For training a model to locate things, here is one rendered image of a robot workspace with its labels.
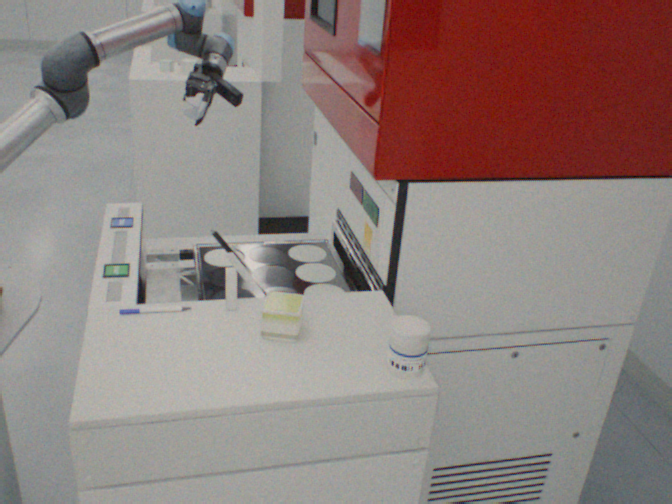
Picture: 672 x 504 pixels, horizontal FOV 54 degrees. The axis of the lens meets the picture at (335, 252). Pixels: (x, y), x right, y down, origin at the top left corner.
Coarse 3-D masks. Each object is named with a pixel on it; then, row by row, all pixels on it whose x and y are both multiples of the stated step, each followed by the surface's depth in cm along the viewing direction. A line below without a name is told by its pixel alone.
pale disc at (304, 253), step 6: (300, 246) 179; (306, 246) 179; (312, 246) 179; (294, 252) 175; (300, 252) 176; (306, 252) 176; (312, 252) 176; (318, 252) 176; (324, 252) 177; (294, 258) 172; (300, 258) 173; (306, 258) 173; (312, 258) 173; (318, 258) 173
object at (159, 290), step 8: (152, 280) 161; (160, 280) 161; (168, 280) 161; (176, 280) 162; (152, 288) 157; (160, 288) 158; (168, 288) 158; (176, 288) 158; (152, 296) 154; (160, 296) 154; (168, 296) 155; (176, 296) 155
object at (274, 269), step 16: (256, 256) 172; (272, 256) 173; (288, 256) 173; (208, 272) 162; (224, 272) 163; (256, 272) 164; (272, 272) 165; (288, 272) 165; (336, 272) 167; (208, 288) 155; (224, 288) 156; (240, 288) 156; (256, 288) 157; (272, 288) 158; (288, 288) 158; (304, 288) 159
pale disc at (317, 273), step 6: (306, 264) 170; (312, 264) 170; (318, 264) 170; (300, 270) 167; (306, 270) 167; (312, 270) 167; (318, 270) 167; (324, 270) 168; (330, 270) 168; (300, 276) 164; (306, 276) 164; (312, 276) 164; (318, 276) 165; (324, 276) 165; (330, 276) 165; (318, 282) 162
